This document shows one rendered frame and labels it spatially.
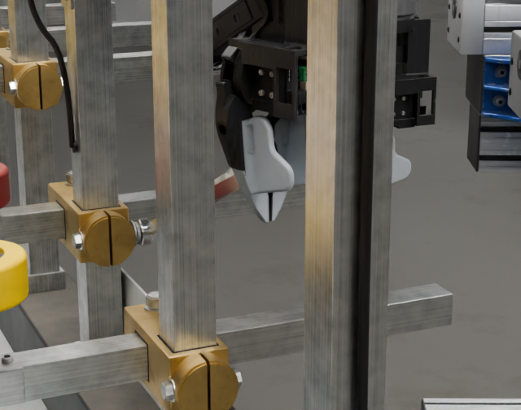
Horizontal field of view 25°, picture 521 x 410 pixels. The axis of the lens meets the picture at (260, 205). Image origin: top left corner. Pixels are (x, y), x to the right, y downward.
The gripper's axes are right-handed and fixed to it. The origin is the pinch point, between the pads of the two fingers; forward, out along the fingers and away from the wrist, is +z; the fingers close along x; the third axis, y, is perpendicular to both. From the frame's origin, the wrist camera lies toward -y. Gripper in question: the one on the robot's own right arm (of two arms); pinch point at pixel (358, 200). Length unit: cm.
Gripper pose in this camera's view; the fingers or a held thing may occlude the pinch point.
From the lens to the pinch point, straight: 130.6
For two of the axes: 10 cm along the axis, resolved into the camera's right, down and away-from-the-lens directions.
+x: -4.0, -2.6, 8.8
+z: 0.0, 9.6, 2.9
